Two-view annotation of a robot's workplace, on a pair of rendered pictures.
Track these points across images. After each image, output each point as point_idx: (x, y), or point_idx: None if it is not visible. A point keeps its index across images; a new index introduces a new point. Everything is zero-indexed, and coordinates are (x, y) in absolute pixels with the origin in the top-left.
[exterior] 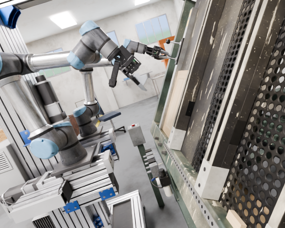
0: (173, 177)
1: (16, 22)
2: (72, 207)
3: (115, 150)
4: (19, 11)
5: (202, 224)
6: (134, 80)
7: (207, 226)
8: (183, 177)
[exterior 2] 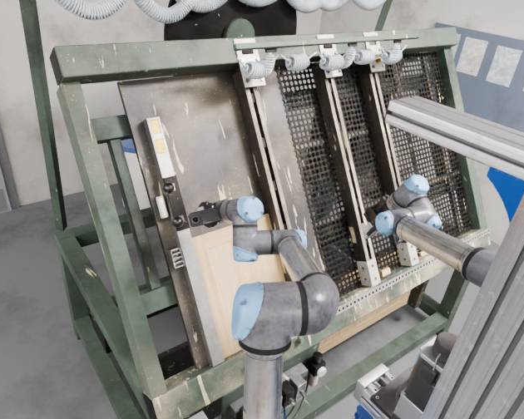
0: (335, 330)
1: (506, 211)
2: None
3: None
4: (491, 172)
5: (384, 296)
6: None
7: (387, 291)
8: (352, 304)
